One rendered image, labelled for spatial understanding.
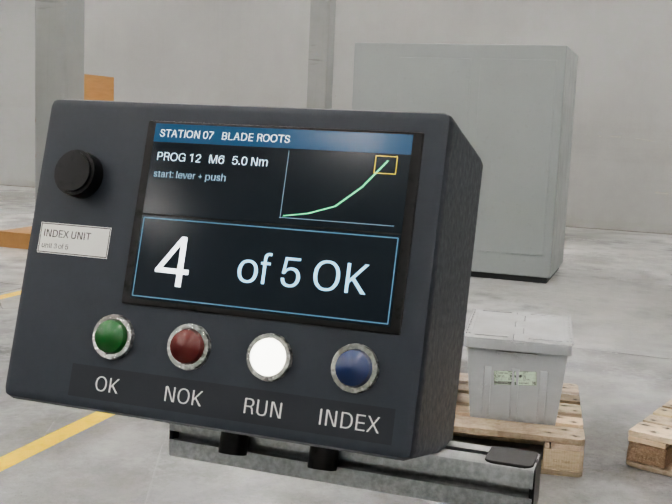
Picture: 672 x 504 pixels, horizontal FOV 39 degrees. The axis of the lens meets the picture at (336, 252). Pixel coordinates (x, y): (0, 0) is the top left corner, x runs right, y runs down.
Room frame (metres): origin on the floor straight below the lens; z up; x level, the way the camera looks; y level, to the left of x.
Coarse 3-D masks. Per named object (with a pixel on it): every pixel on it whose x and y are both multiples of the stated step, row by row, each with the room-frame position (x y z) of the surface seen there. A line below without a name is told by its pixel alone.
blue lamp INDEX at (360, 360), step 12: (348, 348) 0.50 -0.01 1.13; (360, 348) 0.50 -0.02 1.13; (336, 360) 0.50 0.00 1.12; (348, 360) 0.49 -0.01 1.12; (360, 360) 0.49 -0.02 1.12; (372, 360) 0.49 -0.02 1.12; (336, 372) 0.49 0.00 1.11; (348, 372) 0.49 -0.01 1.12; (360, 372) 0.49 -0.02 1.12; (372, 372) 0.49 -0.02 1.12; (348, 384) 0.49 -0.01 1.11; (360, 384) 0.49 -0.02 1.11; (372, 384) 0.49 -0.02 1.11
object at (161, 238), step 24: (144, 216) 0.56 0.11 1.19; (144, 240) 0.55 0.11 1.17; (168, 240) 0.55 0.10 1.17; (192, 240) 0.54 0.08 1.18; (144, 264) 0.55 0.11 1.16; (168, 264) 0.55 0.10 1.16; (192, 264) 0.54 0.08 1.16; (144, 288) 0.55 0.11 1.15; (168, 288) 0.54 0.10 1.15; (192, 288) 0.54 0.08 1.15
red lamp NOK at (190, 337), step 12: (192, 324) 0.53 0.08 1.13; (180, 336) 0.52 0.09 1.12; (192, 336) 0.52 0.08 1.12; (204, 336) 0.52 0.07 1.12; (168, 348) 0.53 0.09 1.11; (180, 348) 0.52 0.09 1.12; (192, 348) 0.52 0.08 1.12; (204, 348) 0.52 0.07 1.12; (180, 360) 0.52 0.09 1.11; (192, 360) 0.52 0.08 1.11; (204, 360) 0.52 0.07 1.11
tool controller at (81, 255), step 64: (64, 128) 0.59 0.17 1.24; (128, 128) 0.58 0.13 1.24; (192, 128) 0.56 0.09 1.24; (256, 128) 0.55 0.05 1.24; (320, 128) 0.54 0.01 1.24; (384, 128) 0.53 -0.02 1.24; (448, 128) 0.52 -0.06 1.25; (64, 192) 0.57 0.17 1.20; (128, 192) 0.57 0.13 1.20; (192, 192) 0.55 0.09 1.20; (256, 192) 0.54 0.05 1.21; (320, 192) 0.53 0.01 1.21; (384, 192) 0.52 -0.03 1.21; (448, 192) 0.52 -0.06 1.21; (64, 256) 0.57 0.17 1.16; (128, 256) 0.56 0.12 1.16; (256, 256) 0.53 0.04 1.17; (320, 256) 0.52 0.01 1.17; (384, 256) 0.51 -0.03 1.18; (448, 256) 0.53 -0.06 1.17; (64, 320) 0.56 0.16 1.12; (192, 320) 0.53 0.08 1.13; (256, 320) 0.52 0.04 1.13; (320, 320) 0.51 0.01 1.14; (384, 320) 0.50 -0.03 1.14; (448, 320) 0.54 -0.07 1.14; (64, 384) 0.55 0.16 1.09; (128, 384) 0.53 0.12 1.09; (192, 384) 0.52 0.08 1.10; (256, 384) 0.51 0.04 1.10; (320, 384) 0.50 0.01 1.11; (384, 384) 0.49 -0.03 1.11; (448, 384) 0.55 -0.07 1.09; (320, 448) 0.55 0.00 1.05; (384, 448) 0.48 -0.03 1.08
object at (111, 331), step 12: (96, 324) 0.55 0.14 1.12; (108, 324) 0.54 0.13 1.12; (120, 324) 0.54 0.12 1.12; (96, 336) 0.54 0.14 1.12; (108, 336) 0.54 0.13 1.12; (120, 336) 0.54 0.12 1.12; (132, 336) 0.54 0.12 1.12; (96, 348) 0.54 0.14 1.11; (108, 348) 0.54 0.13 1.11; (120, 348) 0.54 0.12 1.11
